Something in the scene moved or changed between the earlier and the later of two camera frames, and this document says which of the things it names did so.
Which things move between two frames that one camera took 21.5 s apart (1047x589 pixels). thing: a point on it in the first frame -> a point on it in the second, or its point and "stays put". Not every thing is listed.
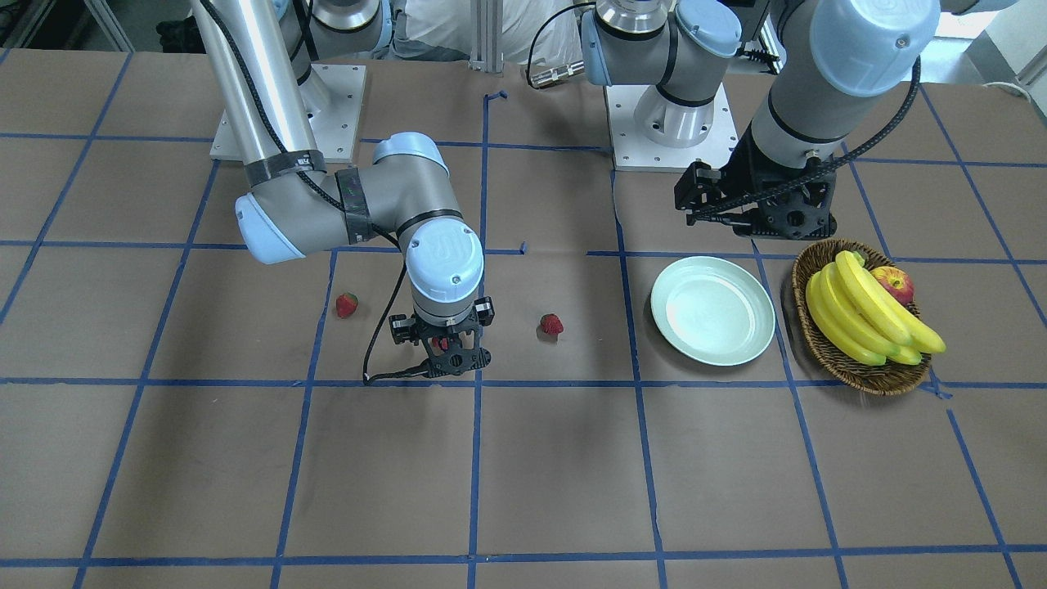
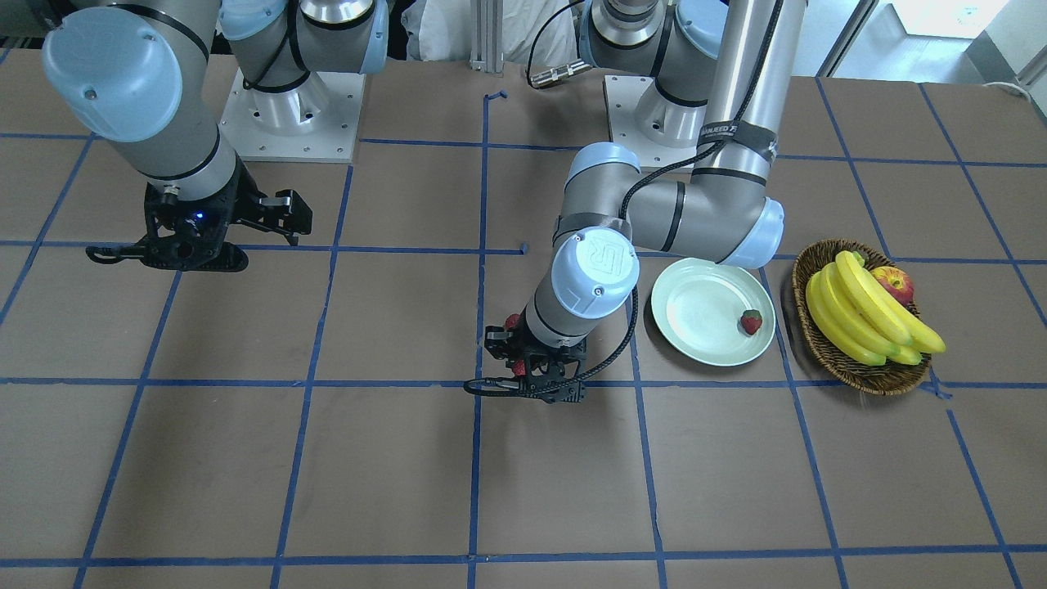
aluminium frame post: x=487 y=36 stays put
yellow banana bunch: x=855 y=315 stays put
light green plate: x=712 y=311 stays put
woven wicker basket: x=889 y=379 stays put
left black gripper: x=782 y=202 -> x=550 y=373
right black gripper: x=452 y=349 -> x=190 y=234
